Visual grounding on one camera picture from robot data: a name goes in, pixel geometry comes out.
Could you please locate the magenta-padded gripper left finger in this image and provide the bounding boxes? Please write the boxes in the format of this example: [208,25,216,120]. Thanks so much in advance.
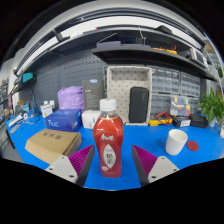
[45,144,96,188]

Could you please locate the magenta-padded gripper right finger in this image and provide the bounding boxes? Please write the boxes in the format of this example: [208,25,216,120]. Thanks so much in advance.
[131,144,180,187]

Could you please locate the red drink bottle white cap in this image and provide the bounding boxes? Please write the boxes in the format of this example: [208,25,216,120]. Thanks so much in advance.
[92,98,125,179]

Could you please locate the brown cardboard box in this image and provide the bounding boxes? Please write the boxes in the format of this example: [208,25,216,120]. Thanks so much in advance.
[24,129,83,165]

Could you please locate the white cup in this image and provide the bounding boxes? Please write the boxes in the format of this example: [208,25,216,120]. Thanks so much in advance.
[165,128,189,157]

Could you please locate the flat round red coaster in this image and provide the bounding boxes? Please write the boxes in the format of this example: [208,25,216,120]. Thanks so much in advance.
[185,140,200,152]

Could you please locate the yellow multimeter with red leads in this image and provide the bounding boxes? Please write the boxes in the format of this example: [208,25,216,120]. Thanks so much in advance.
[148,111,174,127]

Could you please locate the blue carton box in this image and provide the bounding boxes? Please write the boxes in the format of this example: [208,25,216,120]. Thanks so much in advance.
[44,108,83,133]

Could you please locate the black box with white label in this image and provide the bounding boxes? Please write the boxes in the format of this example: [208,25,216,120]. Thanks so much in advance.
[171,115,192,128]

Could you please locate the small white box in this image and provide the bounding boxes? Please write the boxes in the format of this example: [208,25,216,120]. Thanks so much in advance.
[81,109,102,130]

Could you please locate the small white card stand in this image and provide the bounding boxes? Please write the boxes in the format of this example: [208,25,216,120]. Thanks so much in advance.
[39,103,54,119]

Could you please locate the flat black box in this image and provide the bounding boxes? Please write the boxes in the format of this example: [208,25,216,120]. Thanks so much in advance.
[189,113,210,129]

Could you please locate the clear compartment box colourful parts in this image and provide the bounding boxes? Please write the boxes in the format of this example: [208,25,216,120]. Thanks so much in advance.
[169,95,195,118]

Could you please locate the purple plastic bag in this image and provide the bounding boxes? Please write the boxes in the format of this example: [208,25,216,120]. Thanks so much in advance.
[56,85,85,112]

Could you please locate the dark grey flat package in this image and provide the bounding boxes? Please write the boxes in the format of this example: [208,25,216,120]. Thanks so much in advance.
[81,79,106,111]

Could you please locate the green potted plant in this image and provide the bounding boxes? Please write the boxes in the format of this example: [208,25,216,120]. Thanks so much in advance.
[198,88,224,128]

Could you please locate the grey small-parts drawer cabinet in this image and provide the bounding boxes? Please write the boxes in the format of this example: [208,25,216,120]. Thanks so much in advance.
[146,65,202,119]

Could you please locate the white perforated tray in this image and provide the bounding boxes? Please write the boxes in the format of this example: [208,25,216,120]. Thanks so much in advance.
[105,65,153,127]

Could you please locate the teal holder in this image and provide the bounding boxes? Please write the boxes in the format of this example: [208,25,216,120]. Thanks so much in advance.
[20,72,35,84]

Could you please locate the white metal rack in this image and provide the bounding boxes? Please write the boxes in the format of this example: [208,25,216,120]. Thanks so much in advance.
[201,36,224,88]

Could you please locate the black wall shelf unit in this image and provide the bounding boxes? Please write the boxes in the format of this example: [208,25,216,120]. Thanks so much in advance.
[12,8,221,84]

